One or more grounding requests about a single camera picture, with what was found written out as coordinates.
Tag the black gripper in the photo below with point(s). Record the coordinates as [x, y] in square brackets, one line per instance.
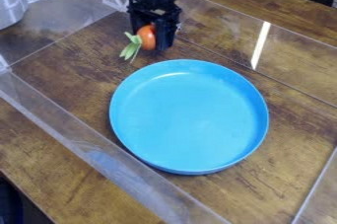
[161, 13]

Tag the orange toy carrot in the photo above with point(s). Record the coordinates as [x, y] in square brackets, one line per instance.
[142, 40]

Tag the blue round tray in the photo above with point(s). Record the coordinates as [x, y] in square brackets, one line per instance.
[190, 116]

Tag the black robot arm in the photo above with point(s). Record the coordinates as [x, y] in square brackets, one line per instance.
[158, 12]

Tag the clear acrylic enclosure wall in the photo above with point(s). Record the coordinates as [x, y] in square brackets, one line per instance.
[62, 155]

